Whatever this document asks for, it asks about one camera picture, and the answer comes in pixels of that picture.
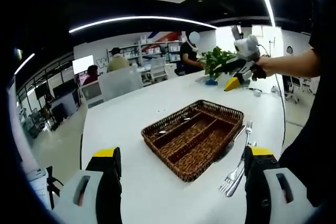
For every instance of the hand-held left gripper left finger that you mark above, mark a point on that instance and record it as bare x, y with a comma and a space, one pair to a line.
110, 182

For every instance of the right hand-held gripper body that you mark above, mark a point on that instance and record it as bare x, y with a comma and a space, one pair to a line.
246, 48

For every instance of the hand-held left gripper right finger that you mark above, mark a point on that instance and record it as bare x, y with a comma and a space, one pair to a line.
258, 182

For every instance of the silver fork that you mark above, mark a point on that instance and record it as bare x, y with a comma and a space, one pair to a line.
232, 189
232, 175

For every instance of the silver knife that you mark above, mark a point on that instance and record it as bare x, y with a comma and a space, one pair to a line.
239, 134

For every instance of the brown wicker utensil storage tray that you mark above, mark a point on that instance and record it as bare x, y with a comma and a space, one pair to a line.
194, 140

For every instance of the white storage shelf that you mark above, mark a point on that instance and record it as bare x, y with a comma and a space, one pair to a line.
131, 51

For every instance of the person's right hand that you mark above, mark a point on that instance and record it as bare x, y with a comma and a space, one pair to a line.
265, 66

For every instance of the green potted plant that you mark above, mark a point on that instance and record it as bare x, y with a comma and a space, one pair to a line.
215, 60

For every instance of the black tripod with monitor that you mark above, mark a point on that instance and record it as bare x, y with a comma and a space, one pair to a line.
235, 31

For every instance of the small white charger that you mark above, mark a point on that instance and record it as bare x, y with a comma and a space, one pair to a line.
256, 92

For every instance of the small blue object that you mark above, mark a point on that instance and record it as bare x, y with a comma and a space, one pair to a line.
211, 81

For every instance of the small white device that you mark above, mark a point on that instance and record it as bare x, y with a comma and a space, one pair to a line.
275, 89

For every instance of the black office chair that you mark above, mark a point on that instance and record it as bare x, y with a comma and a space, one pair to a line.
179, 72

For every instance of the person's black clothing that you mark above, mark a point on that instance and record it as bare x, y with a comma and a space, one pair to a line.
309, 155

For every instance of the black tripod stand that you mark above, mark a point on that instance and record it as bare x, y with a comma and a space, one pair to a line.
51, 187

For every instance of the white mesh office chair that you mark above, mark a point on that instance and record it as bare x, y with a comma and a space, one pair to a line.
157, 65

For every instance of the grey white chair back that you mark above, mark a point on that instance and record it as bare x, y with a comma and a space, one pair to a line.
92, 93

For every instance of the frosted desk partition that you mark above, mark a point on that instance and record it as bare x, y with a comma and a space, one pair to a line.
120, 82

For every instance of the black computer monitor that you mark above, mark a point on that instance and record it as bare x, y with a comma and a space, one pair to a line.
65, 89

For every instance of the white monitor screen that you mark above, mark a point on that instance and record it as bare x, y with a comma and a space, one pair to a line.
82, 64

